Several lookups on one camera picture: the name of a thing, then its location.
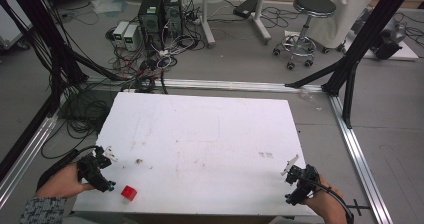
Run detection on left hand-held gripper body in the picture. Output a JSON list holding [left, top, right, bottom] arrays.
[[76, 146, 117, 193]]

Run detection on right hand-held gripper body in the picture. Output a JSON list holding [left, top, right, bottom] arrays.
[[284, 164, 321, 206]]

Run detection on red cube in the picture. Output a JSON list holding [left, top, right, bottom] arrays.
[[120, 184, 138, 202]]

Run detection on person's right hand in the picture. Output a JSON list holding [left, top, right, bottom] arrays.
[[300, 175, 345, 218]]

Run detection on person's left hand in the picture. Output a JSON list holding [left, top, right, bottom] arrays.
[[34, 162, 96, 199]]

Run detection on white foam board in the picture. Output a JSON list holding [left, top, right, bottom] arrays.
[[71, 91, 317, 217]]

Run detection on grey power supply box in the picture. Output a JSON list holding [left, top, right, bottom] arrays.
[[122, 24, 141, 52], [112, 20, 130, 47]]

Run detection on large black computer tower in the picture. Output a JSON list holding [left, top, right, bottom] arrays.
[[137, 0, 165, 53]]

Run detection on black round stool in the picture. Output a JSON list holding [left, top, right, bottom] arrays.
[[272, 0, 338, 71]]

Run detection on white desk leg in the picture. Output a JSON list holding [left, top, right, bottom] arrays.
[[199, 0, 217, 49], [252, 0, 273, 46]]

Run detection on clear plastic bag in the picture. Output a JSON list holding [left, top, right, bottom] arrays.
[[89, 0, 129, 16]]

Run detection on black device on white board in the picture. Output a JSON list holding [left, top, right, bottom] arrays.
[[372, 21, 408, 61]]

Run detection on slim black computer tower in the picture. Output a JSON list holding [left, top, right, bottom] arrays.
[[162, 0, 184, 38]]

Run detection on flat white board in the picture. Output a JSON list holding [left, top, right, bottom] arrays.
[[344, 37, 420, 62]]

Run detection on white cabinet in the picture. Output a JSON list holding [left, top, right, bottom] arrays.
[[0, 0, 33, 51]]

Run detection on flat black box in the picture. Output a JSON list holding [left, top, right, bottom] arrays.
[[232, 0, 259, 20]]

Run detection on white covered chair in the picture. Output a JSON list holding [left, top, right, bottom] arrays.
[[306, 0, 377, 50]]

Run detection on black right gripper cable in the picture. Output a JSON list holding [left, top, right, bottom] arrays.
[[299, 176, 355, 224]]

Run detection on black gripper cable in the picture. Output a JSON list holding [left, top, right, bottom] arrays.
[[299, 176, 355, 224], [35, 145, 101, 192]]

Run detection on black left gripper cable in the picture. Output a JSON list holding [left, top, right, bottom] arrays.
[[35, 145, 101, 192]]

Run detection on black coiled cables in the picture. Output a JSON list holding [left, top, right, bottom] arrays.
[[40, 89, 118, 160]]

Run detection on aluminium frame rail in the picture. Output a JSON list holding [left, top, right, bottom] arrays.
[[327, 94, 395, 224], [0, 114, 60, 209], [84, 77, 325, 94]]

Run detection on black upright frame strut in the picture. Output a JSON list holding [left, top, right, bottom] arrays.
[[341, 61, 360, 130]]

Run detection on black frame brace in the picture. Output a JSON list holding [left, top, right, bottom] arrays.
[[284, 57, 348, 89]]

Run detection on tangle of floor cables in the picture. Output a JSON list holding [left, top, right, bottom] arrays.
[[105, 27, 205, 95]]

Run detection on black frame post with cables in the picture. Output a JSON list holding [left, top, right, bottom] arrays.
[[0, 0, 88, 118]]

